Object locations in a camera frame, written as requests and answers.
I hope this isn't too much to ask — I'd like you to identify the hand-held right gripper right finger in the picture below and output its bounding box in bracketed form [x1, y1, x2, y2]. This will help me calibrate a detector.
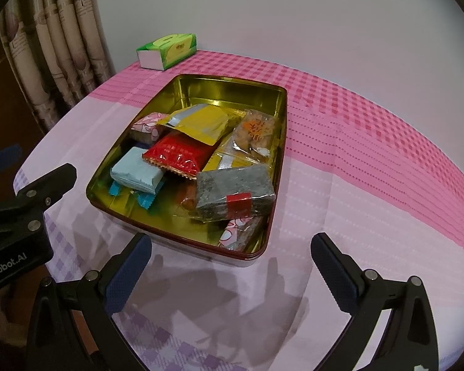
[311, 233, 439, 371]

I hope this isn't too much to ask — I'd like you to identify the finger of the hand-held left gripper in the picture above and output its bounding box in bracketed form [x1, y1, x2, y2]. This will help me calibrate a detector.
[0, 145, 21, 178]
[0, 163, 78, 240]

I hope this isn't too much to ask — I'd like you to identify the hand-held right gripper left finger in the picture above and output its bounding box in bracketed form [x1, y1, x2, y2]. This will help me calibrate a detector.
[25, 233, 152, 371]

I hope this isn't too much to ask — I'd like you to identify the blue white candy packet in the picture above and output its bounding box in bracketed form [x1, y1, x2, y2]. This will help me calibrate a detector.
[108, 181, 156, 210]

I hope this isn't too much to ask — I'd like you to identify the clear packet of orange twists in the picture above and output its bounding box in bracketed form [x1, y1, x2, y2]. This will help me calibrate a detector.
[178, 183, 199, 217]

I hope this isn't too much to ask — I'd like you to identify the clear packet orange gold print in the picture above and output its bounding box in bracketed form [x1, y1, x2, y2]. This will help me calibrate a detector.
[232, 109, 277, 157]

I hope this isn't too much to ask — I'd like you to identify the gold metal tin box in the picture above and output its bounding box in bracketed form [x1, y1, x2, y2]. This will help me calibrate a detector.
[86, 73, 289, 269]

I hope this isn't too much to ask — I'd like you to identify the dark wooden cabinet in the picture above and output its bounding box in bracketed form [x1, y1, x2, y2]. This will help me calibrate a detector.
[0, 31, 47, 163]

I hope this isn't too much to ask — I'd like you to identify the blue and pale blue packet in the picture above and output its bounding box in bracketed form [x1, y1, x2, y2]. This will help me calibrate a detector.
[110, 147, 167, 194]

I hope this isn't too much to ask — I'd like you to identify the pink patterned cake packet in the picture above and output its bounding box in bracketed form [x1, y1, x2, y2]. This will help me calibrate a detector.
[218, 216, 264, 252]
[131, 112, 169, 143]

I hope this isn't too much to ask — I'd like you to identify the pink checked tablecloth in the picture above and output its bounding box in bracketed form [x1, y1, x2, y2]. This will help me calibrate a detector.
[13, 50, 464, 371]

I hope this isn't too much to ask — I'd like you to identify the patterned beige curtain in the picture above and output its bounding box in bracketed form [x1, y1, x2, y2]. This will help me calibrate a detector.
[0, 0, 114, 132]

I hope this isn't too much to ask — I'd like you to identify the red snack packet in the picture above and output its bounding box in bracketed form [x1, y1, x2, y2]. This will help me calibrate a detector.
[141, 131, 213, 180]

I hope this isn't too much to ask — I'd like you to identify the grey cake packet red label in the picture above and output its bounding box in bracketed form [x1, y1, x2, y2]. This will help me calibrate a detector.
[195, 164, 276, 223]

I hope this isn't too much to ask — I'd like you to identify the green tissue pack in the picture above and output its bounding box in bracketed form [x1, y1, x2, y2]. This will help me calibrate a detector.
[136, 33, 198, 71]

